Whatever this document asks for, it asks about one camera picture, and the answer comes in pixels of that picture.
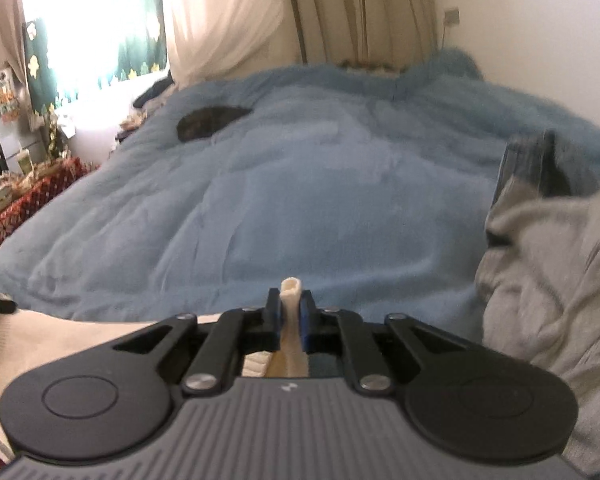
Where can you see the blue jeans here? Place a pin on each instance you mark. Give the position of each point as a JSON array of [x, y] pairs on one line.
[[540, 165]]

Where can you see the red patterned side table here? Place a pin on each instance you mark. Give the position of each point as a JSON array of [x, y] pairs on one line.
[[30, 205]]

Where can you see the grey sweater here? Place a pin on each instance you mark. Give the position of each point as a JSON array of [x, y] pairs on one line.
[[555, 285]]

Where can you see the blue fleece blanket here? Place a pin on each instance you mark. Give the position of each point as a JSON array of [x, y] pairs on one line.
[[305, 200]]

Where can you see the wall socket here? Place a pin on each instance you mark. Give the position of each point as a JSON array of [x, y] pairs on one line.
[[452, 16]]

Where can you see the small decorated tree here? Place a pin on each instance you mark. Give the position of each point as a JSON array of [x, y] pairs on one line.
[[52, 135]]

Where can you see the white sheer curtain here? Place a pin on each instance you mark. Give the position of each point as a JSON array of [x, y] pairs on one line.
[[220, 20]]

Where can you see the green printed curtain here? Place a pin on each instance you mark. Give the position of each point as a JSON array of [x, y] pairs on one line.
[[145, 45]]

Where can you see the cream knit vest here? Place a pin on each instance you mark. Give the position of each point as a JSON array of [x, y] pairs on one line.
[[55, 345]]

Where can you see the grey refrigerator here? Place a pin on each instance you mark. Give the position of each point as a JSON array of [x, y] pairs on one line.
[[5, 125]]

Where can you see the dark patterned pillow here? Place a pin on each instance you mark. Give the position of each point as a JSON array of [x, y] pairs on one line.
[[370, 66]]

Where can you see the beige curtain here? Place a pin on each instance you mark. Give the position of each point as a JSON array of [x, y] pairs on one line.
[[365, 10]]

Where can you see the dark navy pillow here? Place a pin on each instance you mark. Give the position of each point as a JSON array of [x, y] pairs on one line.
[[152, 92]]

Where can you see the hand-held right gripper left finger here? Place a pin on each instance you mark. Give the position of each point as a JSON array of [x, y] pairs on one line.
[[276, 317]]

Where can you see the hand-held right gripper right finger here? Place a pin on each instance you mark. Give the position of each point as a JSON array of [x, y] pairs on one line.
[[305, 317]]

